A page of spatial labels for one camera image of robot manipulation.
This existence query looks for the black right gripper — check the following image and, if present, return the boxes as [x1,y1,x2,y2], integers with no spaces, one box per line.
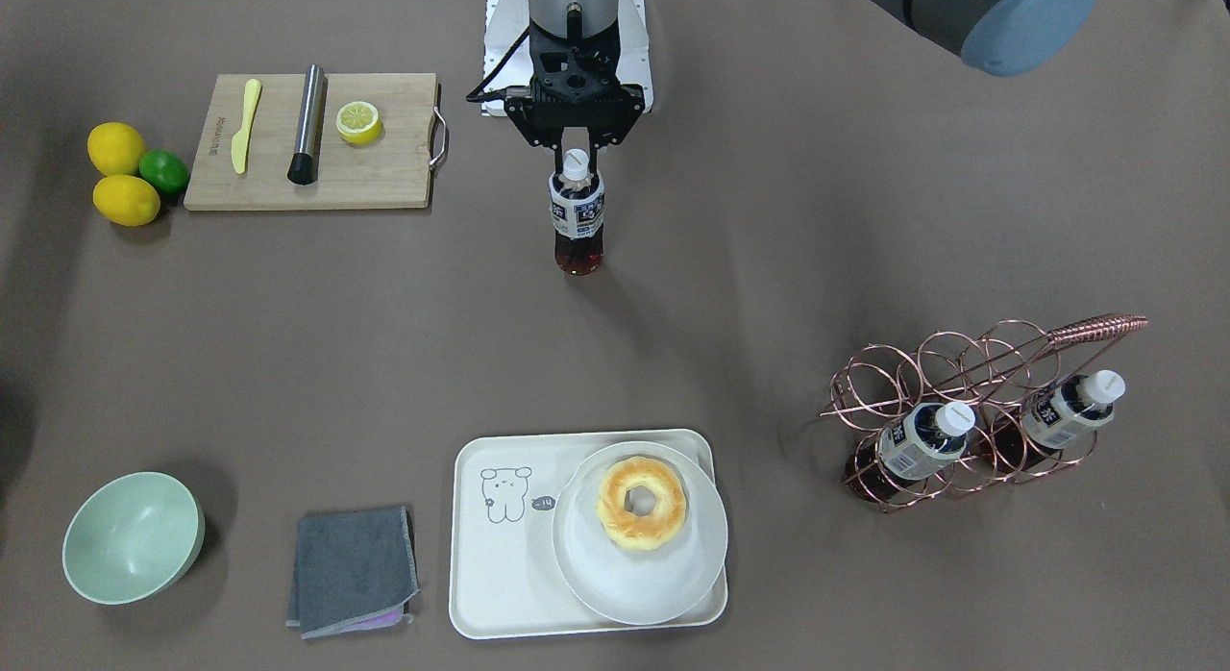
[504,29,646,177]

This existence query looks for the tea bottle top rack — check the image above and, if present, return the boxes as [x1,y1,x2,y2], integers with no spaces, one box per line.
[549,147,605,277]

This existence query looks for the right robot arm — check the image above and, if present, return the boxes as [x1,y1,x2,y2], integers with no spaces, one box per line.
[501,0,649,173]

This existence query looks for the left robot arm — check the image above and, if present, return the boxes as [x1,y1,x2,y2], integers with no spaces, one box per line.
[870,0,1095,77]

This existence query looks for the cream serving tray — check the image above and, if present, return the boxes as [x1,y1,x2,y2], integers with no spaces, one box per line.
[449,429,726,639]

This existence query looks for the wooden cutting board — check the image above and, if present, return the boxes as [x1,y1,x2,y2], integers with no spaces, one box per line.
[185,73,446,211]

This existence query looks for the half lemon slice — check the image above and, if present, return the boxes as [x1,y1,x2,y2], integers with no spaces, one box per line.
[335,101,383,146]

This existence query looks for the steel cylinder muddler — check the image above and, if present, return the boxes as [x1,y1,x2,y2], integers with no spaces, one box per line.
[287,63,327,186]

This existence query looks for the yellow plastic knife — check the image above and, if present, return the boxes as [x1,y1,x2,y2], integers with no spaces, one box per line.
[230,77,262,176]

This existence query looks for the glazed donut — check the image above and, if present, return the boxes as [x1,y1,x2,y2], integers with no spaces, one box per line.
[597,456,688,552]

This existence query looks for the green lime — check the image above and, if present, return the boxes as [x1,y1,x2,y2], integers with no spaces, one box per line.
[137,149,189,195]

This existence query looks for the white round plate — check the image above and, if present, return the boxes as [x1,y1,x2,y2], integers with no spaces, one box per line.
[551,440,728,626]

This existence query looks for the yellow lemon lower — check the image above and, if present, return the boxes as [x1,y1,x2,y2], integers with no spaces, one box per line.
[92,175,161,227]

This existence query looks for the yellow lemon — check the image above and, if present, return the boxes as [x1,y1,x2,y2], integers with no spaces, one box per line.
[87,122,148,177]
[92,175,161,227]

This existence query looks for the yellow lemon upper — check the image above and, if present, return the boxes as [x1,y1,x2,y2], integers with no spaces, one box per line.
[87,122,148,177]

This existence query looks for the grey folded cloth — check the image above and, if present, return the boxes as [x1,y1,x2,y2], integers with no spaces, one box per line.
[284,506,419,639]

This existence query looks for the mint green bowl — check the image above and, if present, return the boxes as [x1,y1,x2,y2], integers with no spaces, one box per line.
[62,471,205,606]

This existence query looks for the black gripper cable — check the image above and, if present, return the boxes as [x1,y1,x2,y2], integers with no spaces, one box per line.
[466,22,533,104]

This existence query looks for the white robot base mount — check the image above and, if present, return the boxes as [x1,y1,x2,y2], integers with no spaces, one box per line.
[482,0,654,112]

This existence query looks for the copper wire bottle rack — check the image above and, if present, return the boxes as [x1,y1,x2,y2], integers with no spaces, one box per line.
[823,313,1149,512]

